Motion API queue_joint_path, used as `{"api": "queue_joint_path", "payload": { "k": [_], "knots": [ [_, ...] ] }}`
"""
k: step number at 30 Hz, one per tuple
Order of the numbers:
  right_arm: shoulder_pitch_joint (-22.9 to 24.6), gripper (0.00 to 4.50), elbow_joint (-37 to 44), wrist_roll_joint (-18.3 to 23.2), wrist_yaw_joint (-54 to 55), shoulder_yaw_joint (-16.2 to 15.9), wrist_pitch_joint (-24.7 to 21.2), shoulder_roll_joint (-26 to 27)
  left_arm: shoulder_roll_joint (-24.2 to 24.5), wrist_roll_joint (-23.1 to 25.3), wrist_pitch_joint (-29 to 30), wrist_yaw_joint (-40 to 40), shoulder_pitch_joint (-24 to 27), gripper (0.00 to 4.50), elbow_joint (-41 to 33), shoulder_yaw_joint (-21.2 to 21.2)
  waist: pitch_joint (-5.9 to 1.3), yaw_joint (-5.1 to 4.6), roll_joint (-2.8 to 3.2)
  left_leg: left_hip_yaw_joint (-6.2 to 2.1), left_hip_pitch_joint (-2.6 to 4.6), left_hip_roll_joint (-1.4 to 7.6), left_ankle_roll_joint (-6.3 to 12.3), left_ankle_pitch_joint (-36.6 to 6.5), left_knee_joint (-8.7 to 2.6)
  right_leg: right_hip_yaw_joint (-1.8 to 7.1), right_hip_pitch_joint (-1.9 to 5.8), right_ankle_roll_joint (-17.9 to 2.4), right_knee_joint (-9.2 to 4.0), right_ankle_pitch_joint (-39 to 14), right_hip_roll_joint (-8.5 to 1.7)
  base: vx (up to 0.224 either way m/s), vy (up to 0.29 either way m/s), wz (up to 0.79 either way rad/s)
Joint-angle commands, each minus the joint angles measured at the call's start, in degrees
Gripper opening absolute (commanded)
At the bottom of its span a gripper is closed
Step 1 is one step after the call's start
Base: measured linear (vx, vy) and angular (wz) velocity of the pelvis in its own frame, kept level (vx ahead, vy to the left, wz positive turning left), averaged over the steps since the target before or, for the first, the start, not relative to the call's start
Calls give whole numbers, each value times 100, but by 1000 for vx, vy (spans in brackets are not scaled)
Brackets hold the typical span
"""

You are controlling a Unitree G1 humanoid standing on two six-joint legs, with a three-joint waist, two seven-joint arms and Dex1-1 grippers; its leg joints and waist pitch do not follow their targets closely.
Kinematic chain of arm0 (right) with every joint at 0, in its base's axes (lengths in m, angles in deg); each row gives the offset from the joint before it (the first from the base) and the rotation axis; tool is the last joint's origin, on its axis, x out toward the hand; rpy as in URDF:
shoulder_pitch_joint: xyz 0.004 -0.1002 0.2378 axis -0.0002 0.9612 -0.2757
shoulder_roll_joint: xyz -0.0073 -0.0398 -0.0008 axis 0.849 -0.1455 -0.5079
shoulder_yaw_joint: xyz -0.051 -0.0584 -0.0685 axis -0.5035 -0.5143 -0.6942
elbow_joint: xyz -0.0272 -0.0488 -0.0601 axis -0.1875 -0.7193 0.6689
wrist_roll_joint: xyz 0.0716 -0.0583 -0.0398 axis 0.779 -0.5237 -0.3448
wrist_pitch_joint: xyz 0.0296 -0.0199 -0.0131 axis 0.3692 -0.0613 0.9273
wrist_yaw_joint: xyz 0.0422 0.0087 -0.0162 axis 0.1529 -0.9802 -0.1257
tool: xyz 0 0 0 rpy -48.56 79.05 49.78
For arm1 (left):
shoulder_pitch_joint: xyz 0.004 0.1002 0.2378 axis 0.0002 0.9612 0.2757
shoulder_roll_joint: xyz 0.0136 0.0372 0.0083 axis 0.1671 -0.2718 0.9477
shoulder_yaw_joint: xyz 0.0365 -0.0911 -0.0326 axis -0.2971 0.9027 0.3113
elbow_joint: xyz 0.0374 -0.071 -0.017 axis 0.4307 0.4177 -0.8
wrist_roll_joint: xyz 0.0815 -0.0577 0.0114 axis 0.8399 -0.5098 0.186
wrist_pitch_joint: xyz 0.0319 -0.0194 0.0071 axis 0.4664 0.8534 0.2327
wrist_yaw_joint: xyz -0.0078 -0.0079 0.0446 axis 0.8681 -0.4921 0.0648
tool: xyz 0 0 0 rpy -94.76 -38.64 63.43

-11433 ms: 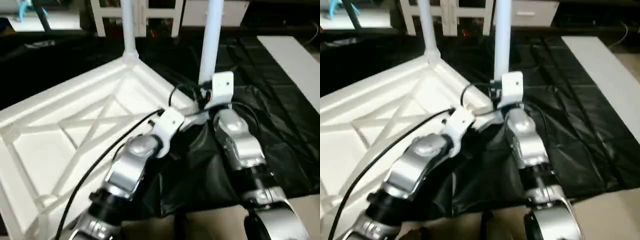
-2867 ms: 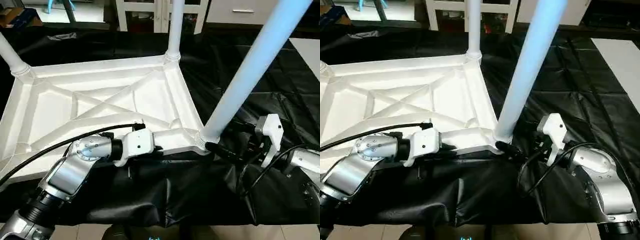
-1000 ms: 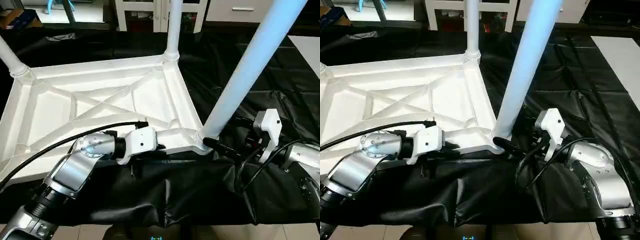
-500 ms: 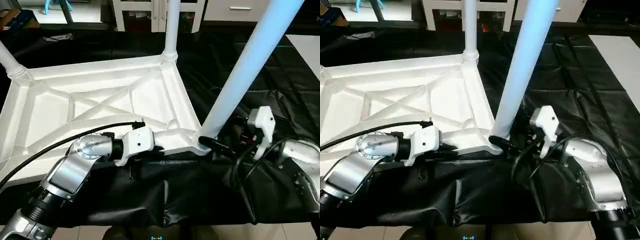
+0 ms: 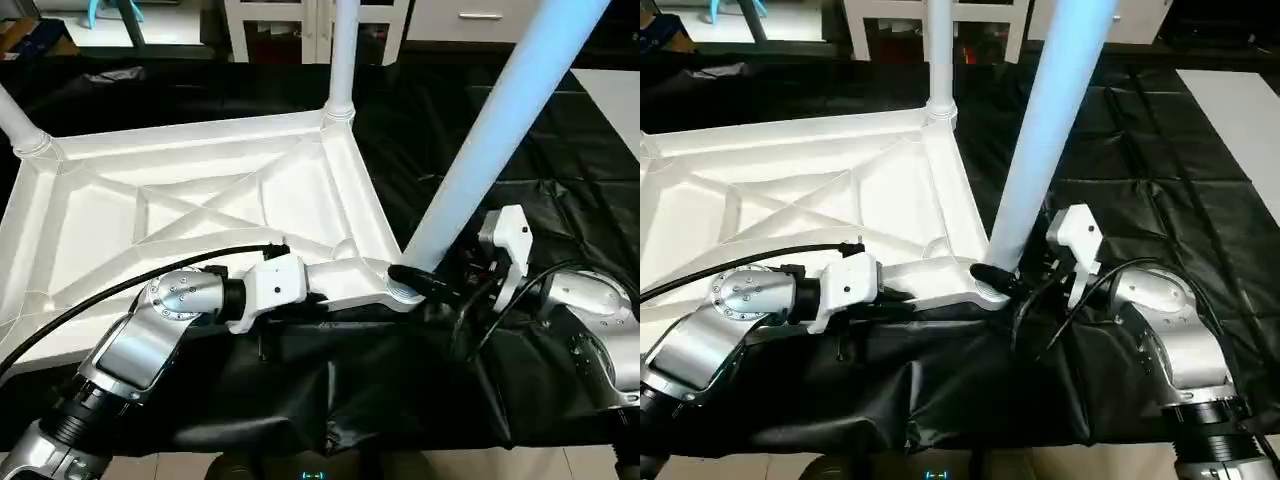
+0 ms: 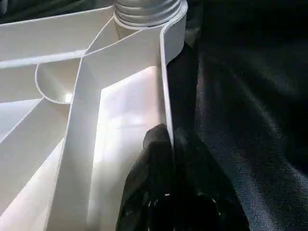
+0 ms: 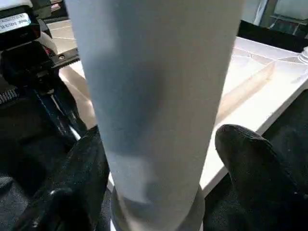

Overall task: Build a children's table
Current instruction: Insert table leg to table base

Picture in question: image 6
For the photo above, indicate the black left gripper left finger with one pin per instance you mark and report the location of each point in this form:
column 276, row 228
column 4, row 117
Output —
column 149, row 187

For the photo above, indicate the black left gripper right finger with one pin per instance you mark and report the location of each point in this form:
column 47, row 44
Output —
column 207, row 192

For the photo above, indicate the white plastic table top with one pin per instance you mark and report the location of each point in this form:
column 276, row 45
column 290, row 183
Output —
column 72, row 106

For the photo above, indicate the white plastic table leg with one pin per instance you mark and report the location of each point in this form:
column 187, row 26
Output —
column 147, row 10

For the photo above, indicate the black mat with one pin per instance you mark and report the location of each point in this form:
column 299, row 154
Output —
column 250, row 106

